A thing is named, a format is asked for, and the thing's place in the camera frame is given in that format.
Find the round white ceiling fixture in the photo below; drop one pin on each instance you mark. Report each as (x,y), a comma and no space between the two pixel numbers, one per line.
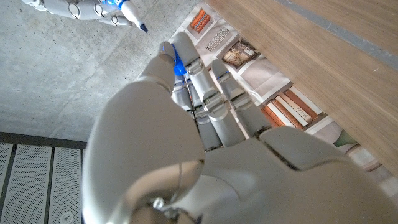
(66,217)

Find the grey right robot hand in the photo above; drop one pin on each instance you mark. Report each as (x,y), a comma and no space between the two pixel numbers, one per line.
(81,9)

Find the printed bookshelf backdrop cloth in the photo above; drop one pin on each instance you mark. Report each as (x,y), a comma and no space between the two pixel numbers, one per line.
(258,74)

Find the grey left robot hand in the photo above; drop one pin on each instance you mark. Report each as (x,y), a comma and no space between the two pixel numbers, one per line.
(217,174)

